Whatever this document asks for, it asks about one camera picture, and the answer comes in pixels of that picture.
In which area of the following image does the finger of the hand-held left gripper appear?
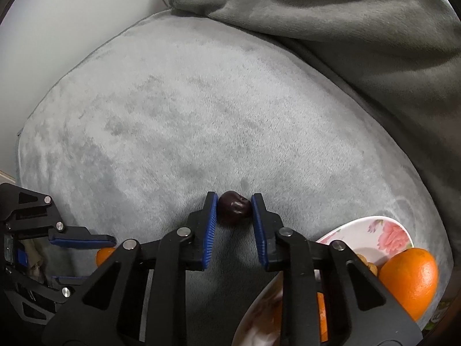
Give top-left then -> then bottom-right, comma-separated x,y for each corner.
5,275 -> 90,327
0,183 -> 116,250

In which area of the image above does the grey plush blanket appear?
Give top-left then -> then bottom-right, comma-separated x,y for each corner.
169,0 -> 461,222

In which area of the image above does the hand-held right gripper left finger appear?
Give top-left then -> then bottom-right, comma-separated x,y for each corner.
41,192 -> 220,346

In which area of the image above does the dark red cherry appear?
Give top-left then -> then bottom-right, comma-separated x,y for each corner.
218,190 -> 251,224

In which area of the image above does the small tangerine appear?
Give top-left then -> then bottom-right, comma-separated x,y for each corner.
96,247 -> 116,267

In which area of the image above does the small brown longan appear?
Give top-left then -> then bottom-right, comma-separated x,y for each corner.
357,254 -> 379,277

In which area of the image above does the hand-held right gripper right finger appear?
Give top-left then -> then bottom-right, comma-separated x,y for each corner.
251,193 -> 423,346

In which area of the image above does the white floral plate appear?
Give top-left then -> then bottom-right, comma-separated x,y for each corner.
232,216 -> 415,346

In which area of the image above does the peeled-looking orange tangerine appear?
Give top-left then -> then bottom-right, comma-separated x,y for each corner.
273,291 -> 330,344

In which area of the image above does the large orange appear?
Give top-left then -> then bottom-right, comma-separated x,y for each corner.
378,248 -> 440,322

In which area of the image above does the grey plush cushion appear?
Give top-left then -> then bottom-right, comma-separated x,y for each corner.
16,9 -> 455,346

